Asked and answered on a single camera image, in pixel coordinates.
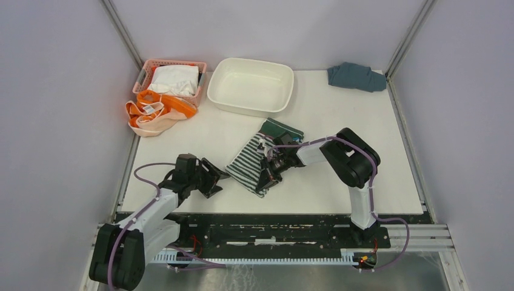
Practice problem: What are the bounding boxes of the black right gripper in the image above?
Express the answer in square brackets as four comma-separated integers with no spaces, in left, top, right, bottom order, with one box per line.
[256,152,290,193]

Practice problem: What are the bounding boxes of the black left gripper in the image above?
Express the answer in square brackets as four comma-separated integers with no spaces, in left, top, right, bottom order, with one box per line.
[188,158,230,198]

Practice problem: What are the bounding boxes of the green white striped towel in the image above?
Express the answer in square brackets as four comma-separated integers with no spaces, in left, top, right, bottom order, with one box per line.
[225,118,304,198]

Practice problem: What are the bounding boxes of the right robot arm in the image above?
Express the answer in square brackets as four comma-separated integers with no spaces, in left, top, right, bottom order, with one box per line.
[255,128,381,247]

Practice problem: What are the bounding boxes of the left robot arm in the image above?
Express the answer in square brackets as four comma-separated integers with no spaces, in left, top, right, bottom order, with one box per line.
[88,154,230,290]

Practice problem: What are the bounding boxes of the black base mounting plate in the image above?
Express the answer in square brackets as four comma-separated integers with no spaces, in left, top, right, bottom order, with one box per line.
[113,212,433,260]

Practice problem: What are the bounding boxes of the white plastic tub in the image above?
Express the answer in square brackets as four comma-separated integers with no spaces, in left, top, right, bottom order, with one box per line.
[207,58,295,118]

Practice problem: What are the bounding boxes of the orange and cream cloth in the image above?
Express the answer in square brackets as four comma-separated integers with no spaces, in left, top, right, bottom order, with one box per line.
[125,90,198,137]

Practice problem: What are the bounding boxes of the blue-grey folded cloth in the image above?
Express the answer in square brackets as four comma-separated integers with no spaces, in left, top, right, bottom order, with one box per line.
[327,62,387,93]

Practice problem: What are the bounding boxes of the white cloth in basket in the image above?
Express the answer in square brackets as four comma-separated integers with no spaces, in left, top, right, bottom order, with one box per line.
[148,65,199,96]

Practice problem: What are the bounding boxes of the pink plastic basket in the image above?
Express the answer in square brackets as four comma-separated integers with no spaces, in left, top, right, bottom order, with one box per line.
[132,59,207,107]

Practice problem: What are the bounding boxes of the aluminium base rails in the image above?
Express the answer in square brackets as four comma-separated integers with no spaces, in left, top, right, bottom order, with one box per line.
[91,223,455,253]

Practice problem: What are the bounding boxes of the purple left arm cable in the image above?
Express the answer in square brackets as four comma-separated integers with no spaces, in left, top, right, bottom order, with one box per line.
[107,162,227,291]

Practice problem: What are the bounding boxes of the white slotted cable duct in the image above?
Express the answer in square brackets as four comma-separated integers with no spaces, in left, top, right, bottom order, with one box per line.
[150,249,359,266]

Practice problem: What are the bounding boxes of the aluminium frame post left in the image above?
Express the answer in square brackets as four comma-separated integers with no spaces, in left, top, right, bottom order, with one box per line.
[99,0,144,70]

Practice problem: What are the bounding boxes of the aluminium frame post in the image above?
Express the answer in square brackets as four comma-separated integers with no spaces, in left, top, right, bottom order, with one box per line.
[99,0,144,70]
[384,0,438,106]

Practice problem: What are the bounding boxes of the aluminium frame post right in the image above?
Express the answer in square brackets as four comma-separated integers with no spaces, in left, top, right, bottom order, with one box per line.
[384,0,438,106]

